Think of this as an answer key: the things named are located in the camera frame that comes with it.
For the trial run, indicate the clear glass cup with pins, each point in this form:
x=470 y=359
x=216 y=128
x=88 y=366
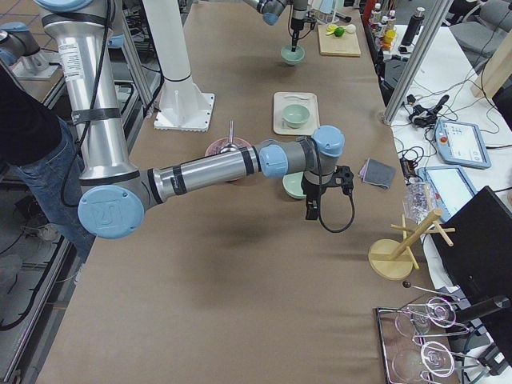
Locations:
x=419 y=200

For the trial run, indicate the standing person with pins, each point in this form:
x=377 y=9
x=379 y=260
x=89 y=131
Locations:
x=39 y=148

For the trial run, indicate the aluminium frame post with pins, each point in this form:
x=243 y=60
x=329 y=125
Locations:
x=428 y=33

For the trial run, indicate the grey and pink cloth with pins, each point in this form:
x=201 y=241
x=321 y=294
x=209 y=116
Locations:
x=376 y=173

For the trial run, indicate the teach pendant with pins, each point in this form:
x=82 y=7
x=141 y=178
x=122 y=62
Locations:
x=461 y=143
x=452 y=187

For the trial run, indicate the green lime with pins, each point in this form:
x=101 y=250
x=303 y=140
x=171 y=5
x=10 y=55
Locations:
x=339 y=31

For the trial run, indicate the green bowl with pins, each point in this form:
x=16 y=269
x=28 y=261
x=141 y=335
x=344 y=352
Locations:
x=292 y=185
x=292 y=55
x=295 y=116

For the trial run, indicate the black water bottle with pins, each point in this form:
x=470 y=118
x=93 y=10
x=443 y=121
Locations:
x=413 y=26

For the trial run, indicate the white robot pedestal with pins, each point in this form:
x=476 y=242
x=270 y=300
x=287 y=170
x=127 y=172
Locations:
x=182 y=105

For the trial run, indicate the green bowl on tray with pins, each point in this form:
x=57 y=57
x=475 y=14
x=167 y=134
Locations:
x=295 y=116

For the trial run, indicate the teach pendant lower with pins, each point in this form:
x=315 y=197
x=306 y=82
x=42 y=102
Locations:
x=452 y=187

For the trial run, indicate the wooden cutting board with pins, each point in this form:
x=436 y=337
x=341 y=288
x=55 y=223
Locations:
x=345 y=46

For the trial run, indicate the wire glass rack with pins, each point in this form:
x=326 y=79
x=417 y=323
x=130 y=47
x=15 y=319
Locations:
x=425 y=341

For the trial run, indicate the wooden mug tree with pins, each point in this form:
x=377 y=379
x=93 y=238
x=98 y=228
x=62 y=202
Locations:
x=395 y=260

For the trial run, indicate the cream serving tray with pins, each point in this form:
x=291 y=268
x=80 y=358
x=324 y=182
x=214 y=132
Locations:
x=283 y=99

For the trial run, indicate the pink bowl with ice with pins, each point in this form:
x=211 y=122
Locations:
x=232 y=165

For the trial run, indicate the black monitor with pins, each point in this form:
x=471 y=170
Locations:
x=479 y=261

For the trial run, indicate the teach pendant upper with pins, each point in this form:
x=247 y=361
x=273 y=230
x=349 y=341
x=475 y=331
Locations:
x=461 y=143

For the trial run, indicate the metal scoop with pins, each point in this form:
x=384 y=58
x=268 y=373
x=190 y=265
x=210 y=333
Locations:
x=230 y=140

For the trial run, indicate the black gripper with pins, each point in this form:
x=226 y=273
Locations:
x=311 y=190
x=296 y=23

